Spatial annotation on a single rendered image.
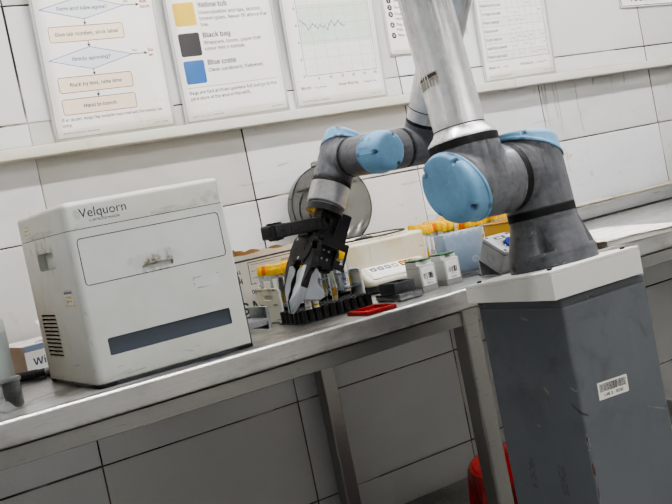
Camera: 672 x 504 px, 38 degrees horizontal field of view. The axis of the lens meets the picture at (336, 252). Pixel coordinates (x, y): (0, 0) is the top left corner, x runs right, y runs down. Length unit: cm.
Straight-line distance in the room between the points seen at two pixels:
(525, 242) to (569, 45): 164
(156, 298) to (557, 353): 66
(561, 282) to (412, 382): 119
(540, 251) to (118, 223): 69
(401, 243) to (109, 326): 84
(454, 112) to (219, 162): 97
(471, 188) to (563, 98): 166
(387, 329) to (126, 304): 49
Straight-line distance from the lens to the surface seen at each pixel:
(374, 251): 218
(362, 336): 176
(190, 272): 165
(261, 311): 174
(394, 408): 265
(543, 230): 163
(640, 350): 169
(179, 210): 165
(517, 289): 159
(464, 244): 212
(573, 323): 158
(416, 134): 182
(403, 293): 191
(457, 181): 152
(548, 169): 164
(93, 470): 229
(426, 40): 158
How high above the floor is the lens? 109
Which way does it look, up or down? 3 degrees down
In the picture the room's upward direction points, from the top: 12 degrees counter-clockwise
